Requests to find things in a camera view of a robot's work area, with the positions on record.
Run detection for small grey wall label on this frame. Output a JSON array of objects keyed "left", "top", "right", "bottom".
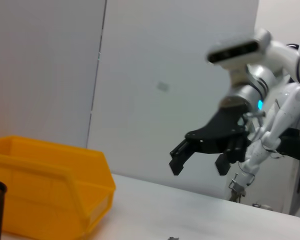
[{"left": 156, "top": 81, "right": 171, "bottom": 92}]

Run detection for right gripper silver connector plug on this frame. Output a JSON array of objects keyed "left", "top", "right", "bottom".
[{"left": 244, "top": 111, "right": 266, "bottom": 120}]

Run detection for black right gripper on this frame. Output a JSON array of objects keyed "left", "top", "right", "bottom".
[{"left": 168, "top": 101, "right": 252, "bottom": 177}]

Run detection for yellow plastic storage bin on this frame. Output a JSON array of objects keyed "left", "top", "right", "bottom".
[{"left": 0, "top": 134, "right": 116, "bottom": 237}]

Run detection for white humanoid mannequin robot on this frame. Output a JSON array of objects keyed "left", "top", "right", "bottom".
[{"left": 228, "top": 82, "right": 300, "bottom": 216}]

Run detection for black mannequin support bracket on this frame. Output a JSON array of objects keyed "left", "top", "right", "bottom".
[{"left": 274, "top": 127, "right": 300, "bottom": 196}]

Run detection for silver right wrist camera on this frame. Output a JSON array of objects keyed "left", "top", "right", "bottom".
[{"left": 206, "top": 28, "right": 272, "bottom": 70}]

